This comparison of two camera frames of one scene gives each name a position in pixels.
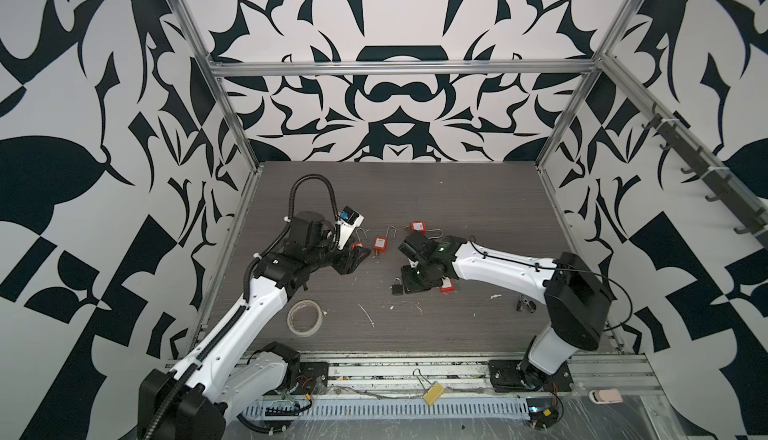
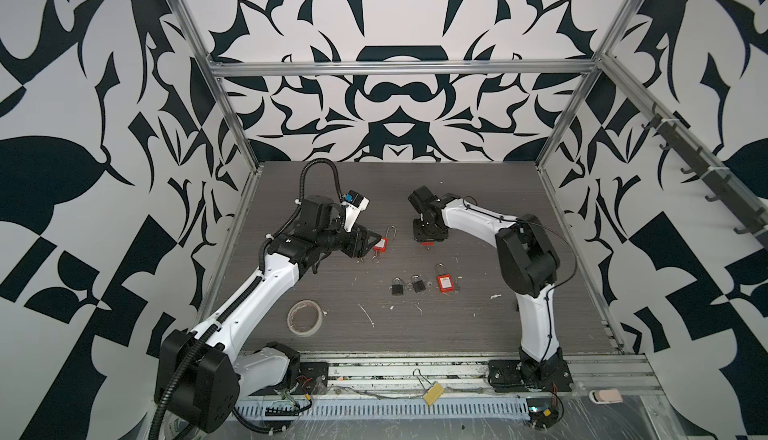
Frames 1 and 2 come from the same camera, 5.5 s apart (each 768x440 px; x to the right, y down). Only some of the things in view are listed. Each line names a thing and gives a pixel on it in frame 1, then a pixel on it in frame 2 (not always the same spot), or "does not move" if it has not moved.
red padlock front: [447, 285] does not move
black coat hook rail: [754, 217] does not move
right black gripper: [408, 284] to [417, 235]
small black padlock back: [397, 288] does not move
